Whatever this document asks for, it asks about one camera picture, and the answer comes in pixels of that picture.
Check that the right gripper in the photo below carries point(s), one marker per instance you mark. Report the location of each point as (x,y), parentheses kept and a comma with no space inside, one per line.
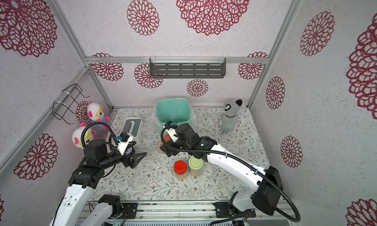
(170,140)

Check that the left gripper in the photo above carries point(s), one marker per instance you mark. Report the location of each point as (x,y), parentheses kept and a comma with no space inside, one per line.
(127,162)

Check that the brown jar lid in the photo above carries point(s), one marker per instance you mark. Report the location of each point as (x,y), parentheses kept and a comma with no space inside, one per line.
(167,138)

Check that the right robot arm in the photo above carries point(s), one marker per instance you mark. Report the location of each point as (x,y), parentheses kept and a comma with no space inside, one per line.
(264,184)

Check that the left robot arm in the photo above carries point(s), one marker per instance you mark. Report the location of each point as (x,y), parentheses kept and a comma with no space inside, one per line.
(87,176)

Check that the small black alarm clock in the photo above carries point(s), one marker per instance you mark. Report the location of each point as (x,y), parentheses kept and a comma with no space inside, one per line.
(129,151)

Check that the red lidded peanut jar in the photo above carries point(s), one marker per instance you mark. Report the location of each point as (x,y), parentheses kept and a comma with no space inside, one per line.
(180,170)

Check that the green lidded peanut jar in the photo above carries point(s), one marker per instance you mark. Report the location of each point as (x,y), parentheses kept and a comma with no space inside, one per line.
(195,166)

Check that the green trash bin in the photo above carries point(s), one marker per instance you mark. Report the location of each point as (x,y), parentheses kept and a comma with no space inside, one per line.
(173,112)

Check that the lower pink white plush doll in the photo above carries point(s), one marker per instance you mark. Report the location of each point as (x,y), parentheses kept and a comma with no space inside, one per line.
(76,136)

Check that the pink white plush doll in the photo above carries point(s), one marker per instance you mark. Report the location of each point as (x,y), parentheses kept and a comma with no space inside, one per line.
(76,136)
(97,114)

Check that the grey plush dog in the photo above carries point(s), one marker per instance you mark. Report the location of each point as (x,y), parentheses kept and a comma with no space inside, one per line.
(229,117)

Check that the upper pink white plush doll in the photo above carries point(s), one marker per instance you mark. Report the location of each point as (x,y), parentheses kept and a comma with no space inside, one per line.
(97,114)

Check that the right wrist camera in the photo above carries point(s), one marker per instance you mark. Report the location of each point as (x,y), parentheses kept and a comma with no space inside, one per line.
(171,126)

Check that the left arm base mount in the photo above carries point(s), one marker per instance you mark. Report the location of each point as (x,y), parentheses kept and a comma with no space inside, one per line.
(128,211)

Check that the aluminium rail frame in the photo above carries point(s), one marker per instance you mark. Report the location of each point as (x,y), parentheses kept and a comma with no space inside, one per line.
(173,212)

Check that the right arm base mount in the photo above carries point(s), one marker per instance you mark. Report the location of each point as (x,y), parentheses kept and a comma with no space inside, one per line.
(225,210)

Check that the grey wall shelf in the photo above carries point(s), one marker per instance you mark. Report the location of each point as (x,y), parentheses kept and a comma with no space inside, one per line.
(187,69)

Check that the black wire basket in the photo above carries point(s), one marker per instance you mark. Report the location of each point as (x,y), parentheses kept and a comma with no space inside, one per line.
(72,106)

